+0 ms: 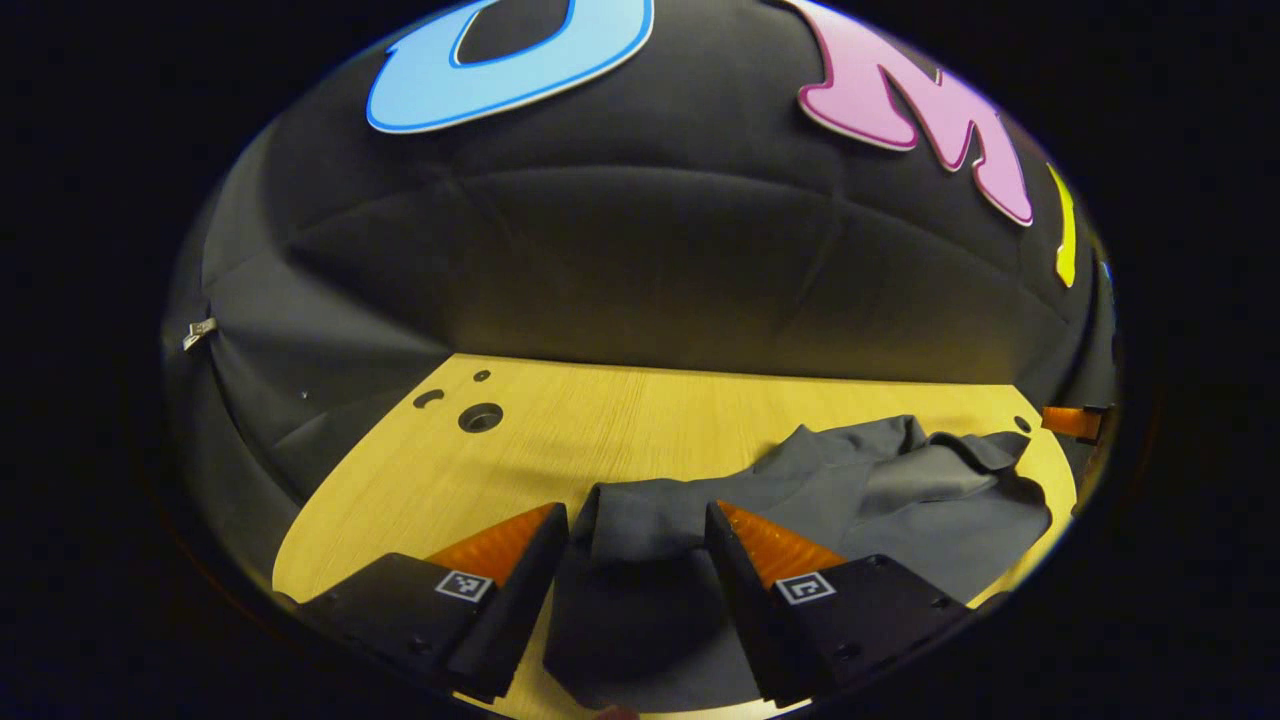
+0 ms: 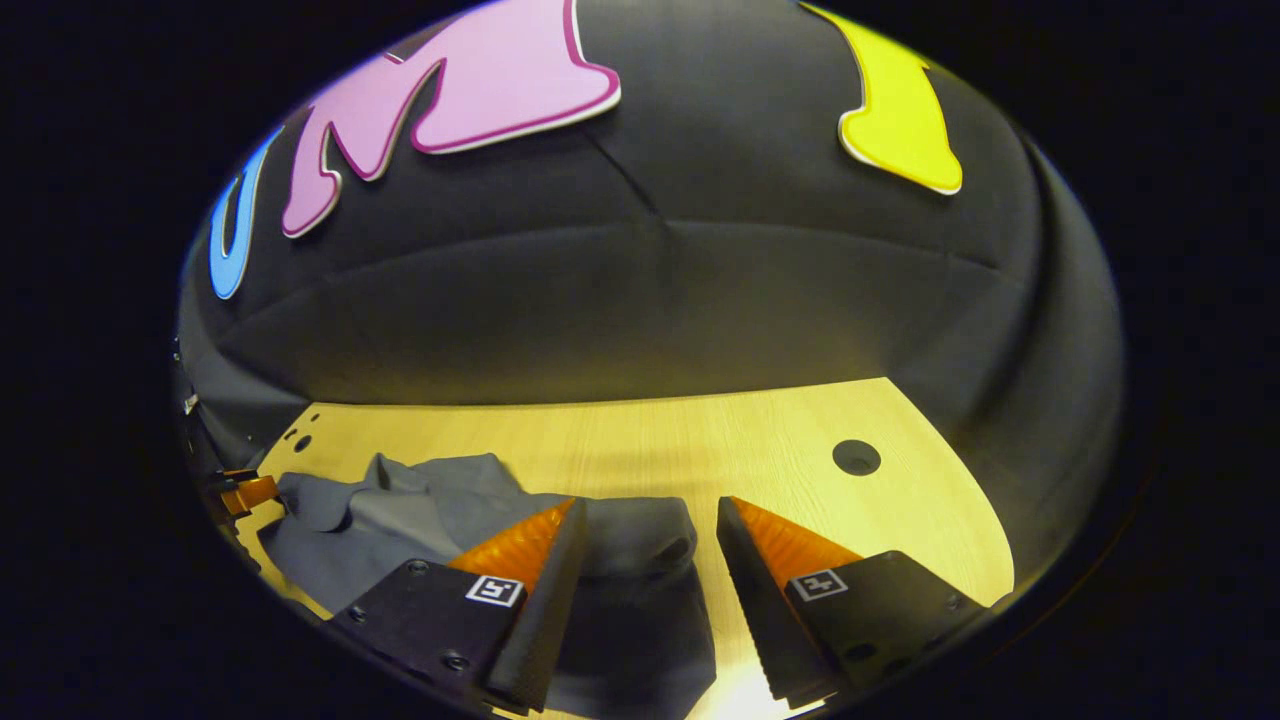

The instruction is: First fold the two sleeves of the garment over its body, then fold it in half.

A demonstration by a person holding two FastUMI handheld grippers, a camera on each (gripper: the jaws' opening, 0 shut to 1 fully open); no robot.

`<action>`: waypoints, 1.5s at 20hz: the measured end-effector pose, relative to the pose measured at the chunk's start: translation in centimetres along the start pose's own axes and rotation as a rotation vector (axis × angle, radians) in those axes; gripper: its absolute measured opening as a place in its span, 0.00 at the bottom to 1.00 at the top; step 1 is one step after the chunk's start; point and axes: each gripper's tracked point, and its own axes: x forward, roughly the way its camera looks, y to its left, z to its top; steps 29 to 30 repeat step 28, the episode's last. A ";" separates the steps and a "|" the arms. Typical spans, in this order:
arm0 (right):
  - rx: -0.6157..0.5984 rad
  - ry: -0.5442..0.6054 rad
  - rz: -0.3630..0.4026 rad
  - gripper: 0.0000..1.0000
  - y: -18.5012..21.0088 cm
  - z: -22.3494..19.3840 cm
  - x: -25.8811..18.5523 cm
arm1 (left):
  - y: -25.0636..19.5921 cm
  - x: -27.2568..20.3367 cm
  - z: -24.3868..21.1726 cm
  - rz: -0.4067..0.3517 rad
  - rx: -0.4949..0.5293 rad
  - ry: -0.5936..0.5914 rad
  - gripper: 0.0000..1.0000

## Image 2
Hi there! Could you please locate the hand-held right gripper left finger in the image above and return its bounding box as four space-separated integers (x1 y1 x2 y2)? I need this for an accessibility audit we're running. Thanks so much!
330 497 589 713

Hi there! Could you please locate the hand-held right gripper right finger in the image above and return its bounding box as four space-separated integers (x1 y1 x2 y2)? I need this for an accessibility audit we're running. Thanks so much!
716 495 986 709

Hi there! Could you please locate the grey button shirt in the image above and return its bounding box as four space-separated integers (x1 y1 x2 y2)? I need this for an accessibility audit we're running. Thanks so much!
258 452 719 720

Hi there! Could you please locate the black backdrop cloth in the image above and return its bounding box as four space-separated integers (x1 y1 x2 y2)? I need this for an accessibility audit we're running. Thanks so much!
175 0 1126 601

